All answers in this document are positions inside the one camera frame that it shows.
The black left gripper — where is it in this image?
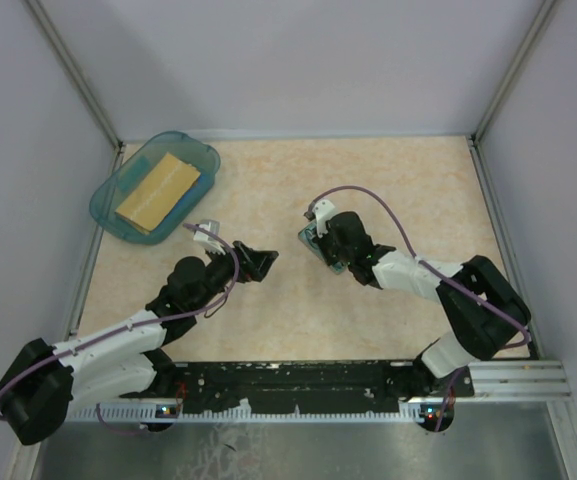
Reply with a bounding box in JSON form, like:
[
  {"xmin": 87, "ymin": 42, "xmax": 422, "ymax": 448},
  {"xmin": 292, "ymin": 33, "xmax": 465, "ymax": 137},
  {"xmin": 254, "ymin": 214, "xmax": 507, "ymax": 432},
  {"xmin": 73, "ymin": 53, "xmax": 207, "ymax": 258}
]
[{"xmin": 192, "ymin": 240, "xmax": 277, "ymax": 313}]

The grey glasses case green lining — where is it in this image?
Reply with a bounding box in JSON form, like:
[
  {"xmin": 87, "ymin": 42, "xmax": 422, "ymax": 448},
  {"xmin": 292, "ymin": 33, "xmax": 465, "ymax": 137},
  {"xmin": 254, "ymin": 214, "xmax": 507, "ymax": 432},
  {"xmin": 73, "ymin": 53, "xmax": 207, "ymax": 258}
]
[{"xmin": 298, "ymin": 222, "xmax": 346, "ymax": 274}]

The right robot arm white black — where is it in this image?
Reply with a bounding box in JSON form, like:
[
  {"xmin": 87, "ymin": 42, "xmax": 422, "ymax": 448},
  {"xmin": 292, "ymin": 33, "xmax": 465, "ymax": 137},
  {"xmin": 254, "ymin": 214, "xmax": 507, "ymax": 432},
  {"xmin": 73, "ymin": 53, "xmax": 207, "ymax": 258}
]
[{"xmin": 309, "ymin": 211, "xmax": 531, "ymax": 396}]

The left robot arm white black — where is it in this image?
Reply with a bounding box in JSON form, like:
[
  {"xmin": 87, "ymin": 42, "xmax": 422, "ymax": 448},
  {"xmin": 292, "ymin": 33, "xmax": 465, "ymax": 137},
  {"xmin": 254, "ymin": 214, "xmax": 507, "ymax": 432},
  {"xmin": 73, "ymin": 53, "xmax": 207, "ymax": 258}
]
[{"xmin": 0, "ymin": 241, "xmax": 279, "ymax": 445}]

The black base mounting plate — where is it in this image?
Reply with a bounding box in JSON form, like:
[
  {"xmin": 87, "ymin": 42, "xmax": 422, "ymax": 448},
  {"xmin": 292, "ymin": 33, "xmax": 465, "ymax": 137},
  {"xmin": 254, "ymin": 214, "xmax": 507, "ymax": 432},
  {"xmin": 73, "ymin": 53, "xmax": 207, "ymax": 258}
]
[{"xmin": 117, "ymin": 357, "xmax": 476, "ymax": 416}]

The teal plastic bin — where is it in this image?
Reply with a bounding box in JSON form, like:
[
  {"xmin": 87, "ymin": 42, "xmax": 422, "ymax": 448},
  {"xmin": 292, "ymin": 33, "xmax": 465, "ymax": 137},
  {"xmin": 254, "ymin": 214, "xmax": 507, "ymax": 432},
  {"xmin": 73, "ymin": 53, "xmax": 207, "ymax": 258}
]
[{"xmin": 89, "ymin": 131, "xmax": 221, "ymax": 245}]

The shiny metal front panel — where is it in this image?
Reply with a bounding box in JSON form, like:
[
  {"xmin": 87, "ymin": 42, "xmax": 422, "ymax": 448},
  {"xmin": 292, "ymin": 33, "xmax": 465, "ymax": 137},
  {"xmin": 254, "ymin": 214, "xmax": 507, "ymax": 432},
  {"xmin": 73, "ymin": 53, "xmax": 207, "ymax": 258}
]
[{"xmin": 34, "ymin": 404, "xmax": 568, "ymax": 479}]

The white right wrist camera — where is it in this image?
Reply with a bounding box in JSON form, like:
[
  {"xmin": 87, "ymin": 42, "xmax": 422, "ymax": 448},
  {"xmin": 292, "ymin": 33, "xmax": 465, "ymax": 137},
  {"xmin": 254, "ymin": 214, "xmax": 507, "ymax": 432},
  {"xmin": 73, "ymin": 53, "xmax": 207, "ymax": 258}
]
[{"xmin": 305, "ymin": 198, "xmax": 338, "ymax": 238}]

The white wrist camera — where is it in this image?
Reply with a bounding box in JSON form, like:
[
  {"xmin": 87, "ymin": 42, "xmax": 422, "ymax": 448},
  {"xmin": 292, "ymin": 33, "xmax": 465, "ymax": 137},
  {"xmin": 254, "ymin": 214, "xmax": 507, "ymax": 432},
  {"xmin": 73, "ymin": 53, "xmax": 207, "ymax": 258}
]
[
  {"xmin": 305, "ymin": 198, "xmax": 338, "ymax": 238},
  {"xmin": 193, "ymin": 219, "xmax": 225, "ymax": 255}
]

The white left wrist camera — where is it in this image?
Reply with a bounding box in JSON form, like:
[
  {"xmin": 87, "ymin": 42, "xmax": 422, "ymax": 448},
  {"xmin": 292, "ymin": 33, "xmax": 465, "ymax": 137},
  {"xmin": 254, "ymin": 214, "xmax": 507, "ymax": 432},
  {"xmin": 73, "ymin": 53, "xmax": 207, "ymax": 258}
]
[{"xmin": 193, "ymin": 219, "xmax": 225, "ymax": 255}]

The white slotted cable duct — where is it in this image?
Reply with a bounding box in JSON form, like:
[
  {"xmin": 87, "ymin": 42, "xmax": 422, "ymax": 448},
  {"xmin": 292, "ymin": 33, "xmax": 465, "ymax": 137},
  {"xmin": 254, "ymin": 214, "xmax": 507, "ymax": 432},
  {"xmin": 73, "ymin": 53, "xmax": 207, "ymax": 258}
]
[{"xmin": 67, "ymin": 402, "xmax": 457, "ymax": 422}]

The aluminium front rail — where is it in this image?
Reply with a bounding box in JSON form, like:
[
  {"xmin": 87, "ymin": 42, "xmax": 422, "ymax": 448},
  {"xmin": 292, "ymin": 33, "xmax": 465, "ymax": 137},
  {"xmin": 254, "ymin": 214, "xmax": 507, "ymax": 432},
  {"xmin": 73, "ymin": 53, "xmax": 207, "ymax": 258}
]
[{"xmin": 29, "ymin": 360, "xmax": 569, "ymax": 401}]

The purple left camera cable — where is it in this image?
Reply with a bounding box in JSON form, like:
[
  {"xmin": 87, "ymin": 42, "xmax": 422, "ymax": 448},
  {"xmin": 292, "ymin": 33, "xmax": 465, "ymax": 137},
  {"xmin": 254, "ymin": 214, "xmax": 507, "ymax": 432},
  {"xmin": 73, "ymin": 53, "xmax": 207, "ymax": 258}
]
[{"xmin": 0, "ymin": 222, "xmax": 241, "ymax": 419}]

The aluminium frame post right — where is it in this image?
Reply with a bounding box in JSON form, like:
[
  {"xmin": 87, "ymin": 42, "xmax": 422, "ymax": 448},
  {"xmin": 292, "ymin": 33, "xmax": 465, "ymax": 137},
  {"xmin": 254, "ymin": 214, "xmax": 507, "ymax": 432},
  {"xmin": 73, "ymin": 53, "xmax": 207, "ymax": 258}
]
[{"xmin": 471, "ymin": 0, "xmax": 560, "ymax": 147}]

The aluminium frame post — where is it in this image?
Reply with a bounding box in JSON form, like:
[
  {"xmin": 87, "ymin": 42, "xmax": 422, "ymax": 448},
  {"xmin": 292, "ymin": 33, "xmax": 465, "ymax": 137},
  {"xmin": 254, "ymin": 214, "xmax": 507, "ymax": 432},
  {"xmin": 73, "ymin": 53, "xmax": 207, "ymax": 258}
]
[
  {"xmin": 471, "ymin": 0, "xmax": 560, "ymax": 147},
  {"xmin": 21, "ymin": 0, "xmax": 123, "ymax": 151}
]

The aluminium frame post left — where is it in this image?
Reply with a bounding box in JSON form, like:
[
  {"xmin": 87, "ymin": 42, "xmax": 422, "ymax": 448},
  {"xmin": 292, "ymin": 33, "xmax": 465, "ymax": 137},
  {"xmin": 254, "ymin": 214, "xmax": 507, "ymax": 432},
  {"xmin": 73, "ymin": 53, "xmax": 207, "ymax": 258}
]
[{"xmin": 21, "ymin": 0, "xmax": 123, "ymax": 151}]

